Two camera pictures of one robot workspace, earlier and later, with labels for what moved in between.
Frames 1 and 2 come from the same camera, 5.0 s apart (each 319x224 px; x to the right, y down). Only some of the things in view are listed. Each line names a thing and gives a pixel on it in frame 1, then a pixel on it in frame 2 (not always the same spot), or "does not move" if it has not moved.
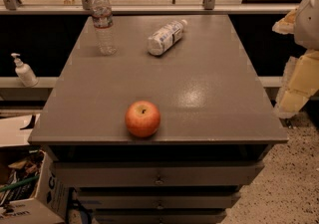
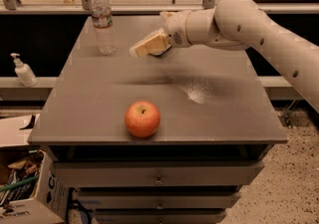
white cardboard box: (51, 202) does not move
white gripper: (308, 25) to (175, 29)
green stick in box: (19, 182) does not move
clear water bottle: (102, 19) does not move
